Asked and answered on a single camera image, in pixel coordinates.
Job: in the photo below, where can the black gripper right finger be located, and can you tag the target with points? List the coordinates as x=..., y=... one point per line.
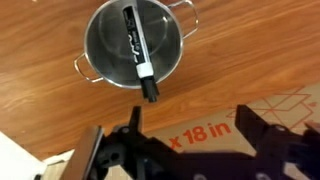
x=283, y=150

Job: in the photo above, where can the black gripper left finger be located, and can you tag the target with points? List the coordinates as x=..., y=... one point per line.
x=126, y=150

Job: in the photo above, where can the black white Expo marker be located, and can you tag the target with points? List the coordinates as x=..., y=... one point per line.
x=136, y=50

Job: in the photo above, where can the pale ribbed board panel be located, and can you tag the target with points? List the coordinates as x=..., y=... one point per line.
x=53, y=171

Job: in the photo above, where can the small stainless steel pot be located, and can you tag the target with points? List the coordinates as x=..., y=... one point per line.
x=110, y=60

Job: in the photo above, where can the brown cardboard sheet red print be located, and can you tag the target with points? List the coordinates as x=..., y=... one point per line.
x=213, y=143

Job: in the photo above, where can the white tape strip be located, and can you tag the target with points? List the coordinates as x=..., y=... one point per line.
x=60, y=156

